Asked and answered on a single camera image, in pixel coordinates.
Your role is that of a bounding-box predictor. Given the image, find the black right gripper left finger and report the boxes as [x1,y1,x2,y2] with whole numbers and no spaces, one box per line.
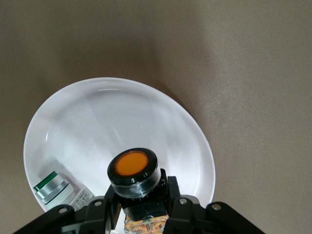
[14,187,122,234]

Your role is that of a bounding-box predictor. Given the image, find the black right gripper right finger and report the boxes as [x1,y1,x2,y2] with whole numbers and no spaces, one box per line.
[159,169,266,234]

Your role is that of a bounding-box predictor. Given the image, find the orange push-button switch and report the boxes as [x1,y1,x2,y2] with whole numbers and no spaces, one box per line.
[107,148,172,234]

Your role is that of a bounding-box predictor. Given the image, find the green push-button switch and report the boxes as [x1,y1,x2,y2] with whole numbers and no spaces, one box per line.
[33,171,96,212]

